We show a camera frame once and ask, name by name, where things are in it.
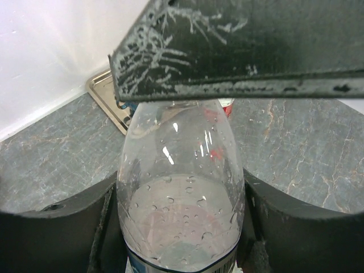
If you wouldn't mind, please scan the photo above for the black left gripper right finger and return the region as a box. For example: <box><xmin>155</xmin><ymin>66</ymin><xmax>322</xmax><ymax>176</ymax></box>
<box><xmin>237</xmin><ymin>171</ymin><xmax>363</xmax><ymax>272</ymax></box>

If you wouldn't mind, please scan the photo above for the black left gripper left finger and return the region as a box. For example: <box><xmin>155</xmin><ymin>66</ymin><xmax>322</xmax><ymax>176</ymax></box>
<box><xmin>1</xmin><ymin>173</ymin><xmax>127</xmax><ymax>272</ymax></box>

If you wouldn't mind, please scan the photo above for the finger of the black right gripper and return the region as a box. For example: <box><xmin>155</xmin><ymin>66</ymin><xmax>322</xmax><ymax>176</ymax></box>
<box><xmin>109</xmin><ymin>1</ymin><xmax>363</xmax><ymax>102</ymax></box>

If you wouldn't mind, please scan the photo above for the clear bottle red label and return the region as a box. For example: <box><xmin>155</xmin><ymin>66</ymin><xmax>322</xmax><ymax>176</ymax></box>
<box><xmin>218</xmin><ymin>98</ymin><xmax>234</xmax><ymax>117</ymax></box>

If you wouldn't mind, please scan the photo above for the clear bottle red cap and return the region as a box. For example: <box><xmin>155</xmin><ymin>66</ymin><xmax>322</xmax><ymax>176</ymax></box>
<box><xmin>117</xmin><ymin>100</ymin><xmax>245</xmax><ymax>272</ymax></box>

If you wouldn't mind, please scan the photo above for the blue ceramic cup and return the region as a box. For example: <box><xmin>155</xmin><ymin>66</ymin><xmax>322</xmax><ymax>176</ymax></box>
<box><xmin>117</xmin><ymin>100</ymin><xmax>138</xmax><ymax>111</ymax></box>

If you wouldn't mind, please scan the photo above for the silver metal tray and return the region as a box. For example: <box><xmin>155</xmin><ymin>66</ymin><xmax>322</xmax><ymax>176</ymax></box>
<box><xmin>85</xmin><ymin>69</ymin><xmax>132</xmax><ymax>135</ymax></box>

